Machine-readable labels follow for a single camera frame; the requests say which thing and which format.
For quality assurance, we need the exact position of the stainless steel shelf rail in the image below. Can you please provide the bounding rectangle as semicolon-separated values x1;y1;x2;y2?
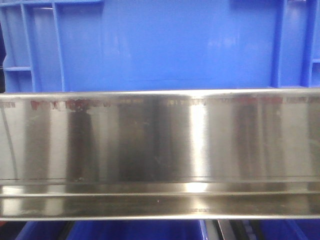
0;88;320;221

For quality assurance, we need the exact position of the large blue shelf box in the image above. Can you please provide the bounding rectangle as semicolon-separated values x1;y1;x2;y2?
0;0;320;93

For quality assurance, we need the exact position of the lower blue bin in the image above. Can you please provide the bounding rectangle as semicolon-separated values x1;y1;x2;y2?
16;220;208;240

